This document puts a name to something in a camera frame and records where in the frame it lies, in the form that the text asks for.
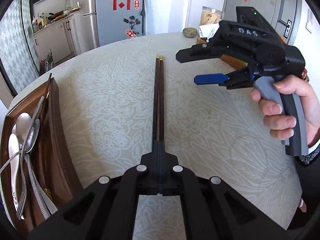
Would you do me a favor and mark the dark chopstick gold tip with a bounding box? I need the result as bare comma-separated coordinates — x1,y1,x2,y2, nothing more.
152,55,160,141

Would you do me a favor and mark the steel table knife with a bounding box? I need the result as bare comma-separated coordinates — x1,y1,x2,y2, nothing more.
27,154,57,219

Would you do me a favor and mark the steel fork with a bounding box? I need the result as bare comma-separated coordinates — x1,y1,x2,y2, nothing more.
1,96,44,220

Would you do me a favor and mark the textured handle steel spoon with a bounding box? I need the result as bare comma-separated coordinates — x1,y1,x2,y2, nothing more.
23,118,52,220

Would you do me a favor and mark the white ceramic spoon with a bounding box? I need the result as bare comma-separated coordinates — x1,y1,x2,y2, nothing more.
8,133,20,210

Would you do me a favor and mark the large steel spoon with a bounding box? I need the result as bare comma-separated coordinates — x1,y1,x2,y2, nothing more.
16,112,31,145

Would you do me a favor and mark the white kitchen cabinet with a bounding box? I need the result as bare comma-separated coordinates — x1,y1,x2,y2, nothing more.
34,12,82,66

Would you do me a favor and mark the right hand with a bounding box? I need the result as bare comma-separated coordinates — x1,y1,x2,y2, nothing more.
252,75,319,148

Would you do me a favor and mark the wooden tray with cups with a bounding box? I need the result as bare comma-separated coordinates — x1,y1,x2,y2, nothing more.
196,37,247,70

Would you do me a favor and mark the plastic snack jar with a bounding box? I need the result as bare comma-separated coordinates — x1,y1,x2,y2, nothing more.
200,6,223,25

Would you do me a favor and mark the grey door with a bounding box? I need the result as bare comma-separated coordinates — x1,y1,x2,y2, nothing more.
223,0,302,45

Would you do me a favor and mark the dark wooden tray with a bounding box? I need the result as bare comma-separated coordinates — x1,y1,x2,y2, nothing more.
1,78,83,239

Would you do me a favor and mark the grey refrigerator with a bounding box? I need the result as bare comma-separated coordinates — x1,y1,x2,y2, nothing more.
79,0,147,50

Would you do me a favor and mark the patterned sliding door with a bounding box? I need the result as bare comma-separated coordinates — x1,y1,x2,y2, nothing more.
1,0,40,93

